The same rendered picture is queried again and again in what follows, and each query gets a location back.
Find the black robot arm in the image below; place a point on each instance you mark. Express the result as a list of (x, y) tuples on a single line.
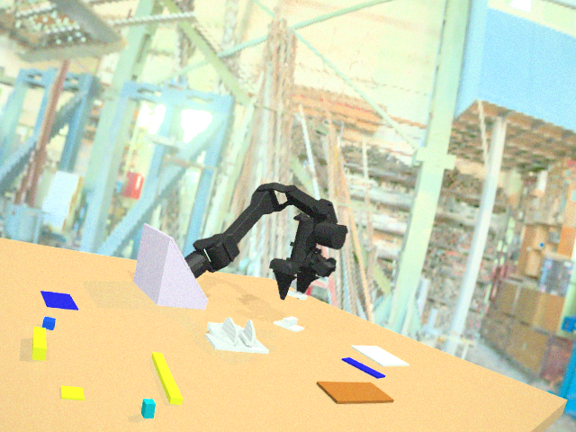
[(321, 228)]

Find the yellow rectangular block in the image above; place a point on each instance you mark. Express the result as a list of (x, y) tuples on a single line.
[(39, 344)]

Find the orange flat plate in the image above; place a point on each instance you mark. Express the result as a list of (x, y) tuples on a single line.
[(354, 392)]

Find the yellow flat block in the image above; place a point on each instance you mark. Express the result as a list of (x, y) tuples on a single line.
[(72, 393)]

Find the yellow long bar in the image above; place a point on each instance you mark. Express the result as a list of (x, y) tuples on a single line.
[(173, 394)]

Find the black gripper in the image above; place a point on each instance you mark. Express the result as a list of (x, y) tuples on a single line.
[(285, 270)]

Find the blue flat bar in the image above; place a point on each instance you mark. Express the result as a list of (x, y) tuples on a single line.
[(363, 367)]

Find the small cyan block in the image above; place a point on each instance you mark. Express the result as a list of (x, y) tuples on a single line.
[(148, 408)]

